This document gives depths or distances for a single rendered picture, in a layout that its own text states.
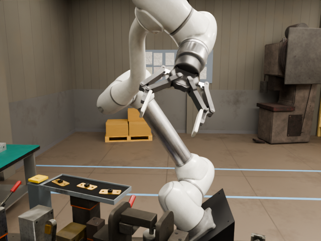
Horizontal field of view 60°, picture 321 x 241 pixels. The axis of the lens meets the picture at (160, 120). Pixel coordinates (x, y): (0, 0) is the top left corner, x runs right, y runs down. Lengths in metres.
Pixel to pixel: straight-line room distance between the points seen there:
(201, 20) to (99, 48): 6.43
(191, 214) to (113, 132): 5.04
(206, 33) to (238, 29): 6.32
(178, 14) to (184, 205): 0.89
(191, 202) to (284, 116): 5.25
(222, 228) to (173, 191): 0.28
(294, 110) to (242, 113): 1.28
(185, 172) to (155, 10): 0.89
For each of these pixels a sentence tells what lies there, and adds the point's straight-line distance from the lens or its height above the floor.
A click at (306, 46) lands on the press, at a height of 2.04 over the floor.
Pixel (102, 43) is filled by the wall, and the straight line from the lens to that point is 7.21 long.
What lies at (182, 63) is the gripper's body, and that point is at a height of 1.66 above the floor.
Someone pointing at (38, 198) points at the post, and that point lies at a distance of 1.40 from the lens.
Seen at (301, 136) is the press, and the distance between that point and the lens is 6.83.
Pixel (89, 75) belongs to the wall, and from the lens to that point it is 7.29.
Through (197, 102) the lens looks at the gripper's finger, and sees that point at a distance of 0.72.
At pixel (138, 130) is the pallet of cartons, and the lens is 6.32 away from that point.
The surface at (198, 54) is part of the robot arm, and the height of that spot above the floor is 1.69.
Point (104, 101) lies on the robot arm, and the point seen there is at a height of 1.51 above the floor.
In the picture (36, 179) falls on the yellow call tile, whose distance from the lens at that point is 1.39.
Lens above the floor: 1.65
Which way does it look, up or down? 11 degrees down
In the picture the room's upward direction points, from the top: straight up
